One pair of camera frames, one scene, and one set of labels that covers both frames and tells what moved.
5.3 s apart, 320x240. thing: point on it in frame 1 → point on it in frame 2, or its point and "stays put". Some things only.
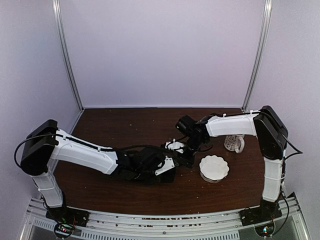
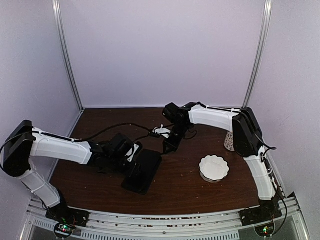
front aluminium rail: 282,212 stays put
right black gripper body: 191,158 → 181,130
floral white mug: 235,142 stays put
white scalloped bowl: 213,168 stays put
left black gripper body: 144,174 → 116,165
